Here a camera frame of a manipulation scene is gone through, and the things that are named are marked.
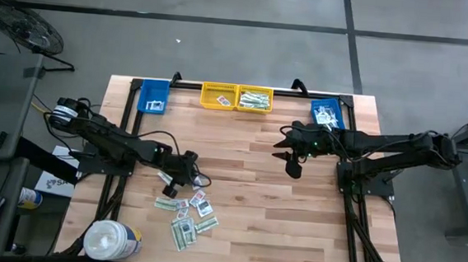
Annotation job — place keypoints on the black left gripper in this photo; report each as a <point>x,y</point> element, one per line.
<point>179,168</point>

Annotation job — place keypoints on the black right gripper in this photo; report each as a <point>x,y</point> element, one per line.
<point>311,142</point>

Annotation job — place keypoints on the blue plastic basket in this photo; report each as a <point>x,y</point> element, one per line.
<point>148,90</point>
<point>340,109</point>

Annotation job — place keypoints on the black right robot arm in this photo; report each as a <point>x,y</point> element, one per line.
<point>382,143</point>

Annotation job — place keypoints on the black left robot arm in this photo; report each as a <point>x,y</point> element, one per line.
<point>109,136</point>

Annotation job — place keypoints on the white wipes canister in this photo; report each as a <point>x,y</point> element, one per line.
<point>110,240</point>

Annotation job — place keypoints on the white printed box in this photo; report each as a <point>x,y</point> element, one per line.
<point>54,184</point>

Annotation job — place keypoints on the black diagonal brace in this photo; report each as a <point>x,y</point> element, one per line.
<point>46,161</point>

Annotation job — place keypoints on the white yellow can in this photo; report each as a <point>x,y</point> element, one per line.
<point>29,197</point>

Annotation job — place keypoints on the grey metal cart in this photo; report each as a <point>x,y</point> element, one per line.
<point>465,184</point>

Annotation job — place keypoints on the black floor fan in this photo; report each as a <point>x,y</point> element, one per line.
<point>22,25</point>

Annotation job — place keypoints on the black frame clamp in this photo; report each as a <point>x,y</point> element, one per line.
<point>299,85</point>
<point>176,77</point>

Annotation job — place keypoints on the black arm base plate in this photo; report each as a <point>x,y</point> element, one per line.
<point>91,167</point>
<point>378,190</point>

